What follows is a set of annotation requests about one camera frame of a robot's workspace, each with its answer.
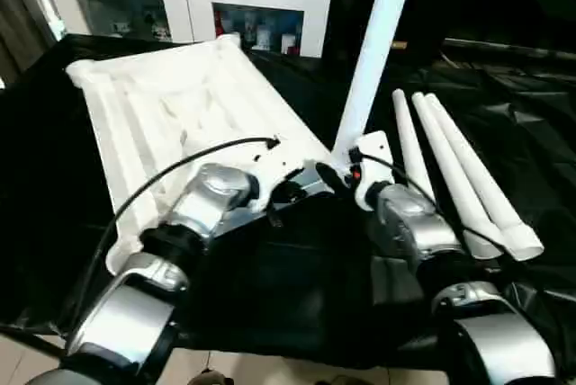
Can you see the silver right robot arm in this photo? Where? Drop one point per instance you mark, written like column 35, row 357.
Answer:
column 423, row 232

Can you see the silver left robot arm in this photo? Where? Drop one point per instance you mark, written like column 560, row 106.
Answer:
column 135, row 313

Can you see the white plastic table top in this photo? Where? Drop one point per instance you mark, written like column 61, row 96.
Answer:
column 153, row 106

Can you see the black plastic mat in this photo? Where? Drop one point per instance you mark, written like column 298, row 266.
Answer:
column 54, row 205

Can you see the small yellow label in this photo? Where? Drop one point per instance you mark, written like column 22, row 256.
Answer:
column 400, row 45

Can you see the black metal rod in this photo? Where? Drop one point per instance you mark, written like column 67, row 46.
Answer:
column 504, row 48

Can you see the white plastic table leg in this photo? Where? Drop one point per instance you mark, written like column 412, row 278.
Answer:
column 378, row 34
column 477, row 178
column 445, row 160
column 409, row 142

